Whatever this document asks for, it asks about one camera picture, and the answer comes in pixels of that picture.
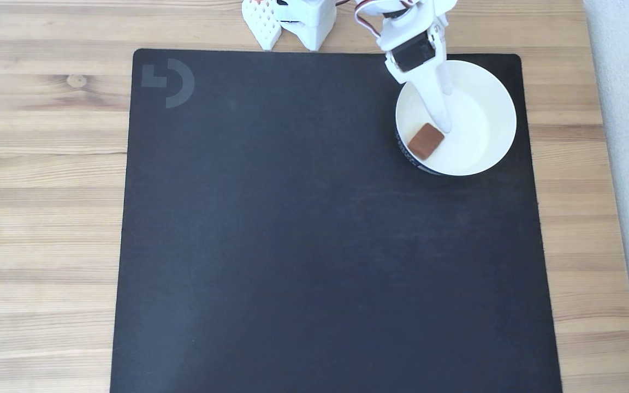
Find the orange-brown toy block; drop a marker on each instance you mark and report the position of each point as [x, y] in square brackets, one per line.
[425, 141]

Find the black desk mat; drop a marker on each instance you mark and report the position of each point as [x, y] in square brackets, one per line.
[292, 245]

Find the white round plate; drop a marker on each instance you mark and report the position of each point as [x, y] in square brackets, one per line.
[484, 125]

